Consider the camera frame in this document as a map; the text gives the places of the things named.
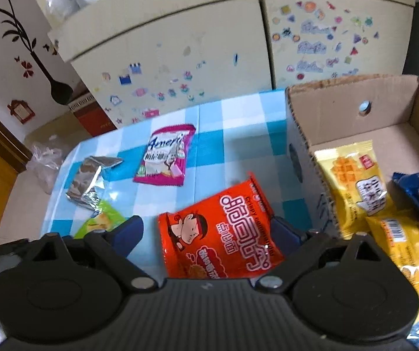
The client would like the silver foil snack packet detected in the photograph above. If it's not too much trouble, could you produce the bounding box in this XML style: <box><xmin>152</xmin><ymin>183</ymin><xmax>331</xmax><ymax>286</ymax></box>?
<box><xmin>66</xmin><ymin>155</ymin><xmax>124</xmax><ymax>211</ymax></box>

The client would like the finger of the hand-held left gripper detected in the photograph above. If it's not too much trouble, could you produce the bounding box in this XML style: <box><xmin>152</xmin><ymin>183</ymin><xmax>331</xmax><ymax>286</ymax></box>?
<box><xmin>0</xmin><ymin>238</ymin><xmax>31</xmax><ymax>266</ymax></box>

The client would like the black vase wall sticker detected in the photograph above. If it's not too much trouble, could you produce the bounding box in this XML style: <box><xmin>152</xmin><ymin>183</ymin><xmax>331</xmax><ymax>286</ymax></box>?
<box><xmin>0</xmin><ymin>0</ymin><xmax>74</xmax><ymax>105</ymax></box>

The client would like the red house wall sticker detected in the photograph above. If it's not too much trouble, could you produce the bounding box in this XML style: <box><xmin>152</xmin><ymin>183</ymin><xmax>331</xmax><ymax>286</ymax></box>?
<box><xmin>7</xmin><ymin>99</ymin><xmax>36</xmax><ymax>126</ymax></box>

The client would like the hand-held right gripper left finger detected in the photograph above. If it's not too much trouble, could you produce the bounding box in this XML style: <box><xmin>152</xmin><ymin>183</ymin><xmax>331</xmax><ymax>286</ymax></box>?
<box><xmin>30</xmin><ymin>215</ymin><xmax>159</xmax><ymax>292</ymax></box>

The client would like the pink snack packet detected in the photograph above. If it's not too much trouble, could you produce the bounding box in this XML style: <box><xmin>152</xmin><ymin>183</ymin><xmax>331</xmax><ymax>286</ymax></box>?
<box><xmin>133</xmin><ymin>123</ymin><xmax>196</xmax><ymax>188</ymax></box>

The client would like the translucent plastic container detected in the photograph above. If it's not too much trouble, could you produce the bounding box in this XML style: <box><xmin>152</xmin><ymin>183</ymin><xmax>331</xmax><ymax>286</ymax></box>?
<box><xmin>45</xmin><ymin>0</ymin><xmax>87</xmax><ymax>27</ymax></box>

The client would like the cream cabinet with stickers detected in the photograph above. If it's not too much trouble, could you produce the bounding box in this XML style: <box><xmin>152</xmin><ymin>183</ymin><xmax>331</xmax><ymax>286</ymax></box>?
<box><xmin>47</xmin><ymin>0</ymin><xmax>417</xmax><ymax>131</ymax></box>

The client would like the cardboard box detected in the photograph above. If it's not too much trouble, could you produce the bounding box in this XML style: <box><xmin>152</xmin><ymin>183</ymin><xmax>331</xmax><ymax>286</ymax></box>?
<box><xmin>284</xmin><ymin>74</ymin><xmax>419</xmax><ymax>300</ymax></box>

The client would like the red brown patterned carton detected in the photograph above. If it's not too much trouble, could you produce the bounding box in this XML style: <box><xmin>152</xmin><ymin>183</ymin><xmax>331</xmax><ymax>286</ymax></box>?
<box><xmin>66</xmin><ymin>91</ymin><xmax>117</xmax><ymax>138</ymax></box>

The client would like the orange-red noodle snack packet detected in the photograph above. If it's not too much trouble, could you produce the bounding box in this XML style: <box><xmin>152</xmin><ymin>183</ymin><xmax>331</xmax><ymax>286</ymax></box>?
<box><xmin>157</xmin><ymin>171</ymin><xmax>285</xmax><ymax>279</ymax></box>

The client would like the green snack packet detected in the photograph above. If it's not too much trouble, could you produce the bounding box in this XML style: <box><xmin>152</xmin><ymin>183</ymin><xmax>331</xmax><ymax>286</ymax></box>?
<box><xmin>73</xmin><ymin>199</ymin><xmax>129</xmax><ymax>240</ymax></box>

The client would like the yellow packet with barcode label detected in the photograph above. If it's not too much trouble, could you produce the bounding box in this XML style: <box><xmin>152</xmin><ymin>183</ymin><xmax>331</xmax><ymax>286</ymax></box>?
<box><xmin>365</xmin><ymin>210</ymin><xmax>419</xmax><ymax>295</ymax></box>

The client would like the large yellow waffle packet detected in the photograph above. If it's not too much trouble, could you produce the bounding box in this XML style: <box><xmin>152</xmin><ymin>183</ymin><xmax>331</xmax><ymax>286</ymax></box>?
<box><xmin>314</xmin><ymin>140</ymin><xmax>390</xmax><ymax>240</ymax></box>

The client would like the blue white checkered tablecloth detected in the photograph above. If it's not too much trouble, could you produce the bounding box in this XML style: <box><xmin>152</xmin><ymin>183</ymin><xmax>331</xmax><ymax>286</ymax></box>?
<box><xmin>43</xmin><ymin>90</ymin><xmax>328</xmax><ymax>282</ymax></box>

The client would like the clear plastic bag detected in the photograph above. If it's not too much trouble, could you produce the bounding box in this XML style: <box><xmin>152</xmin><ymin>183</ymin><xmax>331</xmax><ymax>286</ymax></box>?
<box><xmin>26</xmin><ymin>135</ymin><xmax>71</xmax><ymax>195</ymax></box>

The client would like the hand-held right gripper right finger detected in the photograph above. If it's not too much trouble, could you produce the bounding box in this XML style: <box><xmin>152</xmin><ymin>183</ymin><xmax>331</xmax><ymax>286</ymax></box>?
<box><xmin>255</xmin><ymin>216</ymin><xmax>390</xmax><ymax>295</ymax></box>

